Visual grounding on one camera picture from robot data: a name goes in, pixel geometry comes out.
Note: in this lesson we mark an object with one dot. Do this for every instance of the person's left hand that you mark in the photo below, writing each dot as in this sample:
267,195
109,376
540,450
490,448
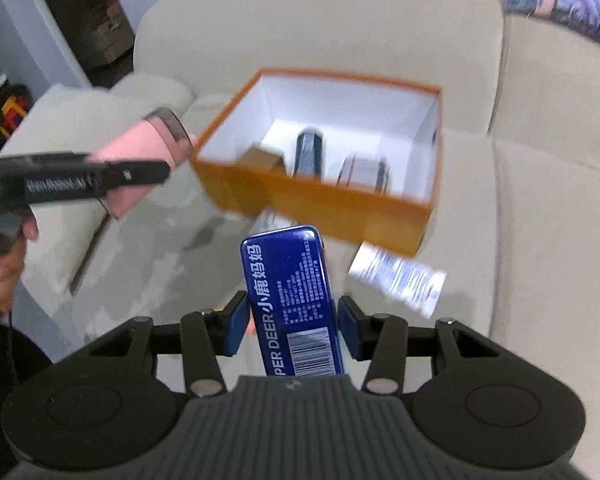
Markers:
5,275

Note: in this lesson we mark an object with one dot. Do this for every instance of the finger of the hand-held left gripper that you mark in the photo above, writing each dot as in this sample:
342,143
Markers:
135,172

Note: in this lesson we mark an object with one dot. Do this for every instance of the blue tin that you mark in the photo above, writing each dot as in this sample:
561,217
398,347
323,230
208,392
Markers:
290,300

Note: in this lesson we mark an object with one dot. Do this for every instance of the yellow black tool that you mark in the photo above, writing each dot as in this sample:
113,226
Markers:
10,107

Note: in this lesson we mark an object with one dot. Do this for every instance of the dark wooden cabinet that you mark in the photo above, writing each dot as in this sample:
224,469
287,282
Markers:
80,20

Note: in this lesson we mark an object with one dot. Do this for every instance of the white printed tube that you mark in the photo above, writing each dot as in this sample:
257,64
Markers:
395,275

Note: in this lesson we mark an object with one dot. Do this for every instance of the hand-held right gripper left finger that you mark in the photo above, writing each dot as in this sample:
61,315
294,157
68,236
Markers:
236,325

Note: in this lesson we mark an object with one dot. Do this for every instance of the brown cardboard box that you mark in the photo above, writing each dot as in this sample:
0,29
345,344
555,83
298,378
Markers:
260,160

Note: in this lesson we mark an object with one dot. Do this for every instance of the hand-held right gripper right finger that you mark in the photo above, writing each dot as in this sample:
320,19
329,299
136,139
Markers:
352,327

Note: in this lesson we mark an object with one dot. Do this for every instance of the pink cup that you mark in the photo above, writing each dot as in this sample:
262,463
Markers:
135,145

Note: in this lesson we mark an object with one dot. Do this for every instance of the orange cardboard box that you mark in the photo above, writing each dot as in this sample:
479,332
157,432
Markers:
330,210

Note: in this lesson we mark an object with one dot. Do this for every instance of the plaid case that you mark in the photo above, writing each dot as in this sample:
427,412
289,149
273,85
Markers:
362,172

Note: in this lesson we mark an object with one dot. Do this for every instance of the beige sofa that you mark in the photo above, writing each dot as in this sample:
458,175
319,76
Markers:
530,210

